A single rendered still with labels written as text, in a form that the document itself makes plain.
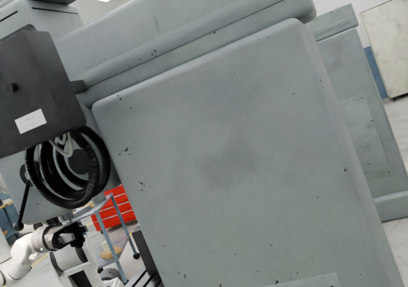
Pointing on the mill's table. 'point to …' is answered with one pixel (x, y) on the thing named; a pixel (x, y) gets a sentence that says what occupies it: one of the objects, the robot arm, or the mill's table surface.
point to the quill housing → (14, 180)
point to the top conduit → (19, 31)
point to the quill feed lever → (25, 193)
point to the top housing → (39, 17)
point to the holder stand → (144, 251)
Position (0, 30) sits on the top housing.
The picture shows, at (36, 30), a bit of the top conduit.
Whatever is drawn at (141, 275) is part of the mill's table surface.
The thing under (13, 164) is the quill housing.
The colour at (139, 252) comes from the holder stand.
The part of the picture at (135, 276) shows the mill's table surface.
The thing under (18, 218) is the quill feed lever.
